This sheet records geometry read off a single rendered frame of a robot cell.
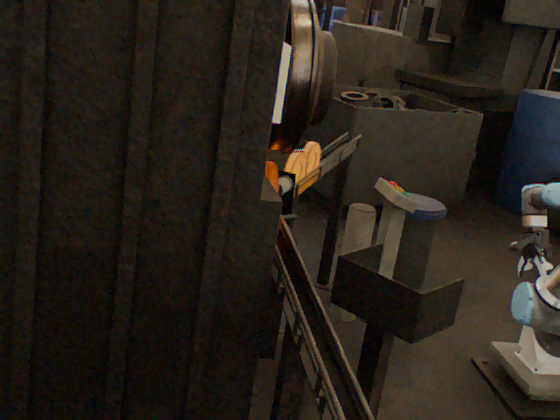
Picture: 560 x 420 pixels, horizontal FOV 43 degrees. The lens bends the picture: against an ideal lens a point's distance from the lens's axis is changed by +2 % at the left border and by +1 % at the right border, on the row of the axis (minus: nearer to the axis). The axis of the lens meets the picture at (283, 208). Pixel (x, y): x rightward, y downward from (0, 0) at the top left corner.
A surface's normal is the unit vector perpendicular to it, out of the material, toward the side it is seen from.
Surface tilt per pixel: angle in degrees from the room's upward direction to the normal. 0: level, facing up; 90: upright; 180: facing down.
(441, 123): 90
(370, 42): 90
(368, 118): 90
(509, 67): 90
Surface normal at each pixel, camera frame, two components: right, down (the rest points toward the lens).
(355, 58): -0.84, 0.04
